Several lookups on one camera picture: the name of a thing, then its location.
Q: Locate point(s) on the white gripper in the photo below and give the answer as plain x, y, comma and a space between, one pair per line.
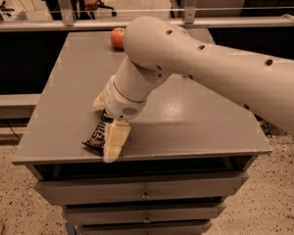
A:
120, 103

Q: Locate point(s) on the black rxbar chocolate wrapper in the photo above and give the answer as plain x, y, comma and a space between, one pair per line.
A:
96, 141

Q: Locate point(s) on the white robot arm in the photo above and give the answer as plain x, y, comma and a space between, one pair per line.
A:
155, 49

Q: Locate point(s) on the red apple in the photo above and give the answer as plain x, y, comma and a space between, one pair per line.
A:
116, 37

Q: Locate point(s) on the top grey drawer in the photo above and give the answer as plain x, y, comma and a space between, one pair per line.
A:
144, 188

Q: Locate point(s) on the grey drawer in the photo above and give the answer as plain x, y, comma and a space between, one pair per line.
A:
144, 213
144, 188
191, 227

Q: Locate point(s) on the grey drawer cabinet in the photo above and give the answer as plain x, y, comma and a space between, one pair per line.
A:
185, 128

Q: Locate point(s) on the middle grey drawer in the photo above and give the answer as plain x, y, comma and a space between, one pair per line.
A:
144, 213

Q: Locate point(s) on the black office chair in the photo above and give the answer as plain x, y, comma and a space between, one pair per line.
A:
102, 5

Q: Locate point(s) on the grey metal railing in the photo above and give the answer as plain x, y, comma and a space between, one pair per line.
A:
190, 13

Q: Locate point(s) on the bottom grey drawer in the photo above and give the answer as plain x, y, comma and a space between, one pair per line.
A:
191, 227

